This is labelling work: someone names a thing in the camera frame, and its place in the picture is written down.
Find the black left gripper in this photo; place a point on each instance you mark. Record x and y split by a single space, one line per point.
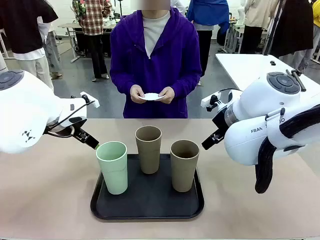
78 133

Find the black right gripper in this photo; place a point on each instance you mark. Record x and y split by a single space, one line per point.
220 121

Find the pale green plastic cup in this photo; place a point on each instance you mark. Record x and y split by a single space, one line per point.
115 175

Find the brown plastic cup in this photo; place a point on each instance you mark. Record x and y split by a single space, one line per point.
148 160
185 175

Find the person's right forearm purple sleeve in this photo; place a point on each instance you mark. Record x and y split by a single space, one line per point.
120 81

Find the person's left forearm purple sleeve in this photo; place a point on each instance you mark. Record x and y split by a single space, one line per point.
187 82

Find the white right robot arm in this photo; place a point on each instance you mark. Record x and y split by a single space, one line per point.
262 100

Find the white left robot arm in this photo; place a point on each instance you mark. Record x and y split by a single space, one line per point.
25 112

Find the person's left hand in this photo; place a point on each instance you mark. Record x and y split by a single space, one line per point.
168 96

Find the person's right hand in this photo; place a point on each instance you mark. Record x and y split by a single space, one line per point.
136 93

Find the white side table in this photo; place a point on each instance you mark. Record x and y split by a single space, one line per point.
245 67

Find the black plastic tray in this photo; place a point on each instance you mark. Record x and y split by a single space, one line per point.
150 200

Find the person in purple hoodie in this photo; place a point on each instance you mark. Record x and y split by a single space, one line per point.
175 62

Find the person in grey trousers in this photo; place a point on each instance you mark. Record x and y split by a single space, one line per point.
53 55

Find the small black clamp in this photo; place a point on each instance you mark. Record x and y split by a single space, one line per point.
272 63

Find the black folded tripod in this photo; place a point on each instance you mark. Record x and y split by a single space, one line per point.
301 85

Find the grey background desk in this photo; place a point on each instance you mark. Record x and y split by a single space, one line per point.
235 26
70 25

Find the person in plaid shirt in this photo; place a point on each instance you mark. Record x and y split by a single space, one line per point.
92 20

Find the black stand pole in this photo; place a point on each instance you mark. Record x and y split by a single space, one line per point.
272 30

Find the person in blue jacket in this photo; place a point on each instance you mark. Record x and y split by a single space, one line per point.
207 12

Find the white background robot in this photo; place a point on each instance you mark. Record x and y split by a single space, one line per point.
240 13

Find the person in black shirt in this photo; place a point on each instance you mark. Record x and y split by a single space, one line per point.
20 25

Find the person in cream jacket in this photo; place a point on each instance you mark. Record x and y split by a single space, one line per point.
257 12

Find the person in black coat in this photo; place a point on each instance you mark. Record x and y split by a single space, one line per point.
292 25

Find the person in yellow top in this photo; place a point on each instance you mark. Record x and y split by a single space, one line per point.
317 15

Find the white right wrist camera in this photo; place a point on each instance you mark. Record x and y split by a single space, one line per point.
207 100

